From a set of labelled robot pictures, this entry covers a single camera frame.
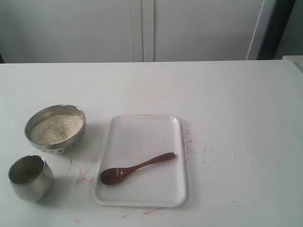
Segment white cabinet doors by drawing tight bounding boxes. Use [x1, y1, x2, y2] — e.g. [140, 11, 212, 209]
[0, 0, 264, 63]

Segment small steel cup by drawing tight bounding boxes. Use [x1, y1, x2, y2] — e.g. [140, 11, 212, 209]
[8, 155, 54, 202]

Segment brown wooden spoon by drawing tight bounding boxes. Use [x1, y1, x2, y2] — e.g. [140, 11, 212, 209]
[99, 152, 176, 185]

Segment dark vertical post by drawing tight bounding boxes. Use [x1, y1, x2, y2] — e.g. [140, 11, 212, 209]
[257, 0, 296, 60]

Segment steel bowl of rice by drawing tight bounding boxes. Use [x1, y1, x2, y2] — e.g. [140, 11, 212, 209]
[24, 105, 86, 154]

